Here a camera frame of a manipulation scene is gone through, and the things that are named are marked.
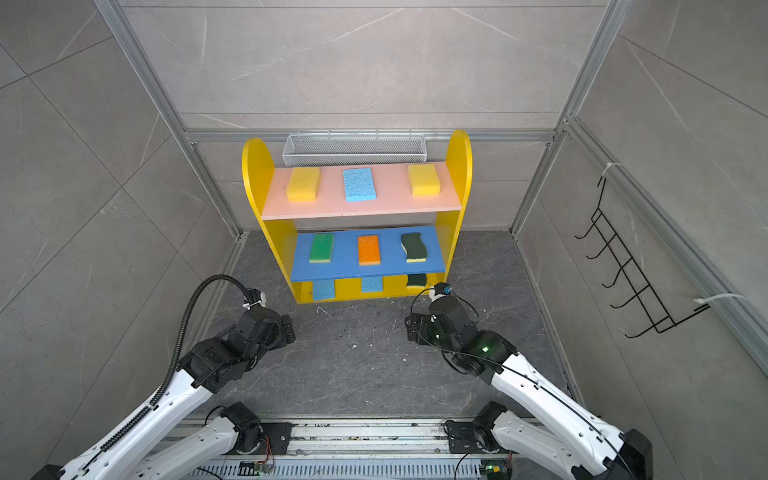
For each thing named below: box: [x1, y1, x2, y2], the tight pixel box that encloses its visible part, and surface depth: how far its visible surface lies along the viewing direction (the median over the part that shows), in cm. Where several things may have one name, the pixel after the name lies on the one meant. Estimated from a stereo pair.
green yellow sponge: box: [309, 234, 335, 263], surface depth 96 cm
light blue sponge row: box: [362, 276, 383, 293], surface depth 103 cm
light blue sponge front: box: [314, 279, 335, 301], surface depth 102 cm
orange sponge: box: [358, 235, 381, 266], surface depth 97 cm
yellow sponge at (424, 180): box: [408, 164, 441, 197], surface depth 75 cm
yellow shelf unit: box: [242, 130, 473, 304], surface depth 80 cm
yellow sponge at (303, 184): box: [286, 167, 320, 202], surface depth 73 cm
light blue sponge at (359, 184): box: [343, 167, 377, 202], surface depth 75 cm
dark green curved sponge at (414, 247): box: [401, 232, 427, 263], surface depth 96 cm
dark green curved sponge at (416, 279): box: [407, 273, 427, 286], surface depth 103 cm
